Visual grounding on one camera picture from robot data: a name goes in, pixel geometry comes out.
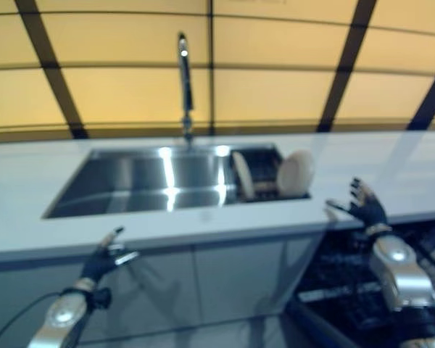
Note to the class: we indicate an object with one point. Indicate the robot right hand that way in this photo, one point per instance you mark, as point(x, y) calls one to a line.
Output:
point(371, 212)

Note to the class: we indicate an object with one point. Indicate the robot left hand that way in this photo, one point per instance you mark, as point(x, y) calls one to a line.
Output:
point(98, 264)

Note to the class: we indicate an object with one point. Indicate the cream ceramic plate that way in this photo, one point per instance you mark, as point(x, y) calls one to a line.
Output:
point(295, 170)
point(244, 174)

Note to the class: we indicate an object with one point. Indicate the grey cabinet door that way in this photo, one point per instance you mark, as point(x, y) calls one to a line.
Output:
point(14, 290)
point(246, 275)
point(159, 290)

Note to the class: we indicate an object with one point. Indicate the stainless steel sink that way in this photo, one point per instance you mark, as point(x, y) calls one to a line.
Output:
point(130, 181)

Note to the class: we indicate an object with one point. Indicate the chrome gooseneck kitchen faucet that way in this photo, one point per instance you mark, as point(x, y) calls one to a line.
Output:
point(186, 90)

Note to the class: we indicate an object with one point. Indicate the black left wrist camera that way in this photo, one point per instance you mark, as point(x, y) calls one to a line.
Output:
point(101, 297)

